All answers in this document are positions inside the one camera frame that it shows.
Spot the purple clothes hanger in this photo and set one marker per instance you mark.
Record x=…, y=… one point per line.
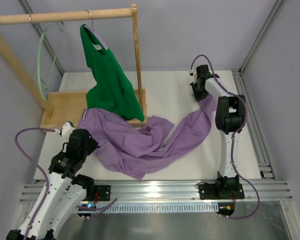
x=92, y=30

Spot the aluminium frame post right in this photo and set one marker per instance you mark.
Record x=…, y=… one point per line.
x=261, y=150

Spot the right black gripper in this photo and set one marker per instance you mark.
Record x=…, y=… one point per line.
x=196, y=90

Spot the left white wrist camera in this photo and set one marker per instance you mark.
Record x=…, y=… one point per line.
x=66, y=130

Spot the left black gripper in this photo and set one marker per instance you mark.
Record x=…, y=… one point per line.
x=89, y=144

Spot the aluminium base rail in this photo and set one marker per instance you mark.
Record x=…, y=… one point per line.
x=183, y=191

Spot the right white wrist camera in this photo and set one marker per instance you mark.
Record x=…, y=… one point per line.
x=191, y=72

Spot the black mounting plate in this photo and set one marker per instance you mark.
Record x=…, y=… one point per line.
x=101, y=193
x=209, y=191

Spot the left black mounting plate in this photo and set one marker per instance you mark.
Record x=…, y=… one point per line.
x=101, y=193

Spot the slotted cable duct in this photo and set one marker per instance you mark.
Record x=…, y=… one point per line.
x=156, y=208

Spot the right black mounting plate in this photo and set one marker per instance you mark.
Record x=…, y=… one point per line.
x=209, y=191

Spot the purple trousers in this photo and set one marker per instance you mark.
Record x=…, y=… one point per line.
x=153, y=147

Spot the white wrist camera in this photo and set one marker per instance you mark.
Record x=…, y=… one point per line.
x=66, y=130
x=191, y=72

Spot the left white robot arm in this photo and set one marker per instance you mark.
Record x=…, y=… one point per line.
x=63, y=190

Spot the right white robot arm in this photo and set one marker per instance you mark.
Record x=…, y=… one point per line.
x=230, y=118

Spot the green t-shirt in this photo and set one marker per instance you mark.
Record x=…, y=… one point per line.
x=113, y=91

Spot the wooden clothes rack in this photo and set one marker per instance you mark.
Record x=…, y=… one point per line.
x=60, y=107

